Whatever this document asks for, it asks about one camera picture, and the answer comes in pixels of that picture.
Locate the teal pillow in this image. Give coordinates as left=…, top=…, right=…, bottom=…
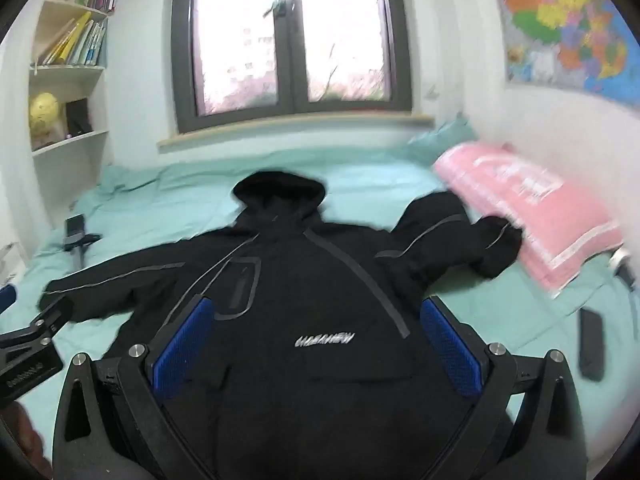
left=407, top=115, right=481, bottom=167

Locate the white corner bookshelf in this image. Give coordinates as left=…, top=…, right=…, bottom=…
left=27, top=0, right=123, bottom=158

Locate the dark framed window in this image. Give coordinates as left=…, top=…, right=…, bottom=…
left=170, top=0, right=413, bottom=133

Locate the teal bed sheet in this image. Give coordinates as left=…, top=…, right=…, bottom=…
left=0, top=147, right=640, bottom=480

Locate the black picture frame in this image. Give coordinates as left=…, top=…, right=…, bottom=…
left=64, top=97, right=94, bottom=139

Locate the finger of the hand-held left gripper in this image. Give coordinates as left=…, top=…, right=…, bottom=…
left=0, top=297, right=71, bottom=356
left=0, top=284, right=20, bottom=317

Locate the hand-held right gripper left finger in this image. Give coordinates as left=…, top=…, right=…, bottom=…
left=52, top=296, right=221, bottom=480

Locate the yellow plush toy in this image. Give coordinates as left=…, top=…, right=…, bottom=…
left=28, top=91, right=64, bottom=140

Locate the pink cloth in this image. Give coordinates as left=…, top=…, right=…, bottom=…
left=432, top=142, right=623, bottom=301

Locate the black tripod stand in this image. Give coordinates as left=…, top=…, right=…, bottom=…
left=62, top=214, right=103, bottom=267

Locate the colourful wall map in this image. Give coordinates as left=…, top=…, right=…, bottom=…
left=490, top=0, right=640, bottom=109

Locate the wooden window sill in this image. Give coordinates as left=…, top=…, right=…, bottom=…
left=157, top=116, right=433, bottom=153

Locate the person's left hand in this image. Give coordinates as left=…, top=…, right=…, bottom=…
left=0, top=401, right=53, bottom=480

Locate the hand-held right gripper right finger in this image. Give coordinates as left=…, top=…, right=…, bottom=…
left=420, top=296, right=588, bottom=480

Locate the white and black small object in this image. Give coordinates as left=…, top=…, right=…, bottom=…
left=611, top=247, right=640, bottom=292

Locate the black hooded jacket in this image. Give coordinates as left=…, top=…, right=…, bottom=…
left=39, top=170, right=523, bottom=480

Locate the black phone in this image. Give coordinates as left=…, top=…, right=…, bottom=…
left=578, top=306, right=607, bottom=382

